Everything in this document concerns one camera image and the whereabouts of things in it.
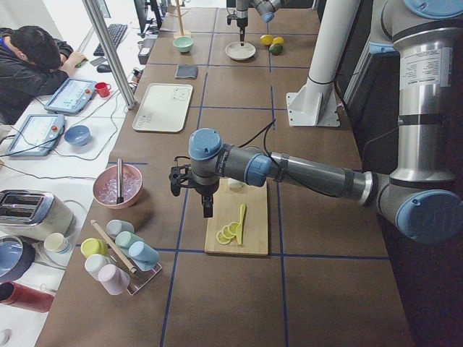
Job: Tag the black computer mouse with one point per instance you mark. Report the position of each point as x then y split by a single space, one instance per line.
103 68

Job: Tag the light green cup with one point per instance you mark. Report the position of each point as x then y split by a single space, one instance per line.
124 241

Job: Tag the white cup on rack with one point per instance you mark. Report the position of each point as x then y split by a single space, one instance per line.
95 262

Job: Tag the green avocado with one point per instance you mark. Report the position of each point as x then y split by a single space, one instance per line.
275 49

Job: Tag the silver toaster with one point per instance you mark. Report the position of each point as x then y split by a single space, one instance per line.
33 214

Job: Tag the white round plate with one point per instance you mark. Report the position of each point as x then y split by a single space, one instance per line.
240 51

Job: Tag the teach pendant far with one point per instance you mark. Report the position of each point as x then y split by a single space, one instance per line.
71 97

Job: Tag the cream cup on desk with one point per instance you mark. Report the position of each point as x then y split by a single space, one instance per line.
57 243

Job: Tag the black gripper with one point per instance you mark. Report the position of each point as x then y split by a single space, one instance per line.
205 189
241 21

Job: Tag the bamboo cutting board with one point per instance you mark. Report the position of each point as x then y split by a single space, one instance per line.
226 210

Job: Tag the white bear serving tray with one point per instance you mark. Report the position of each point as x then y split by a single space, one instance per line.
163 108

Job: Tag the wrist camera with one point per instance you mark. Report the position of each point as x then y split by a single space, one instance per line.
179 178
231 16

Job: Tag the teach pendant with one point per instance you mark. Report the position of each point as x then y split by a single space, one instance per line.
38 135
71 97

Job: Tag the wooden mug tree stand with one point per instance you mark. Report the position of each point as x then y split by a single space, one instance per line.
181 32

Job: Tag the grey cup on rack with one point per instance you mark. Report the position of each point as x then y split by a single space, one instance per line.
115 227

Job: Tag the metal camera pole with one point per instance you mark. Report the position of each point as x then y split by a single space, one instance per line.
99 25

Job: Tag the blue bowl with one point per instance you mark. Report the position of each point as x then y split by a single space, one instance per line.
78 135

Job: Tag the yellow-green plastic knife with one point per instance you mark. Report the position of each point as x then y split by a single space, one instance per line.
239 231

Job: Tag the teach pendant near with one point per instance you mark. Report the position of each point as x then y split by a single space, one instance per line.
38 135

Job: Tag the black power adapter box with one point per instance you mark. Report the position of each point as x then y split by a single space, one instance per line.
145 48

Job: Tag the yellow lemon upper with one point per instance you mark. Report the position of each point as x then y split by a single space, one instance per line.
266 40

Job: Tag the green bowl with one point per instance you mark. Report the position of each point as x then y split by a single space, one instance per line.
183 44

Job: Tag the light blue cup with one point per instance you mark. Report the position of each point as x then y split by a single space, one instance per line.
144 256

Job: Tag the steel ice tongs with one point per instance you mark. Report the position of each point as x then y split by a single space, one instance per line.
119 181

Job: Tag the yellow lemon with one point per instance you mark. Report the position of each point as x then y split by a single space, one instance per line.
278 41
266 40

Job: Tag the wire cup rack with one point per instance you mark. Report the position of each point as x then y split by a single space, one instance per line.
139 278

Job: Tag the pink bowl with ice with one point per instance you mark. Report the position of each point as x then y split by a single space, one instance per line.
104 188

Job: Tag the yellow cup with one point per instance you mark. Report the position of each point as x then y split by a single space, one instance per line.
93 246

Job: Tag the grey folded cloth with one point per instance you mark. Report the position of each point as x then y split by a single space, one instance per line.
186 71

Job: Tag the pink cup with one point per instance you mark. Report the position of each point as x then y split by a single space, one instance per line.
113 279

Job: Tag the yellow lemon lower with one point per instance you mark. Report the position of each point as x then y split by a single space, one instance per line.
278 41

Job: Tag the red mug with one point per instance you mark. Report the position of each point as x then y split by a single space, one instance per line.
103 89

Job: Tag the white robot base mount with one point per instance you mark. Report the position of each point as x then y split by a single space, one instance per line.
314 105

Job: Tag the white steamed bun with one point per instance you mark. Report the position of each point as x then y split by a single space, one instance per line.
235 185

